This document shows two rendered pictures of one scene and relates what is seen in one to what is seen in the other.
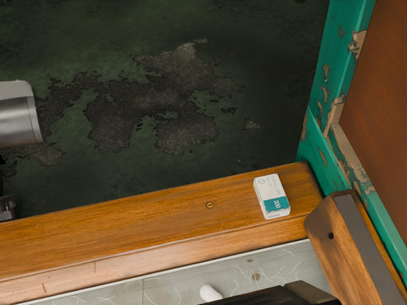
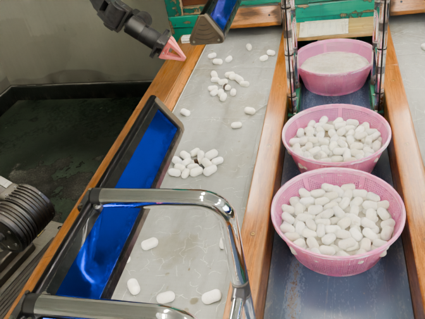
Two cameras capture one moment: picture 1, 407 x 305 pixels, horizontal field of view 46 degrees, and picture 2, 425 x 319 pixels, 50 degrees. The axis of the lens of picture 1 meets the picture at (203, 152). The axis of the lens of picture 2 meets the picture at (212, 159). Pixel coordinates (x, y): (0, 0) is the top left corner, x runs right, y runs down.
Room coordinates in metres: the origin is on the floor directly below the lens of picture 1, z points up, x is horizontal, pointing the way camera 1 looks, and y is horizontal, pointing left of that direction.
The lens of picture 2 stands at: (-0.51, 1.41, 1.44)
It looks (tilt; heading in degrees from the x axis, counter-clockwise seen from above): 36 degrees down; 300
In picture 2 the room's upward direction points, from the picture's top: 12 degrees counter-clockwise
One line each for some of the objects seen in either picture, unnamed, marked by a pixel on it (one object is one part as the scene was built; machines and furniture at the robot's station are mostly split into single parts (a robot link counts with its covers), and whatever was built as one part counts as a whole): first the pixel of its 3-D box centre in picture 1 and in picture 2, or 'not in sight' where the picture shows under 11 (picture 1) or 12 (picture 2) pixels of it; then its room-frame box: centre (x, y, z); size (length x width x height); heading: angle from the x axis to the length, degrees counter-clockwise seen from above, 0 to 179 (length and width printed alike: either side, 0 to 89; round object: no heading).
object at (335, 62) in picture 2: not in sight; (334, 71); (-0.22, 0.01, 0.71); 0.22 x 0.22 x 0.06
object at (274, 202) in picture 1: (271, 196); (189, 38); (0.37, -0.09, 0.77); 0.06 x 0.04 x 0.02; 12
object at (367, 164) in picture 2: not in sight; (334, 146); (-0.31, 0.44, 0.72); 0.27 x 0.27 x 0.10
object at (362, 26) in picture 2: not in sight; (333, 28); (-0.17, -0.20, 0.77); 0.33 x 0.15 x 0.01; 12
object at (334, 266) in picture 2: not in sight; (335, 223); (-0.36, 0.71, 0.72); 0.27 x 0.27 x 0.10
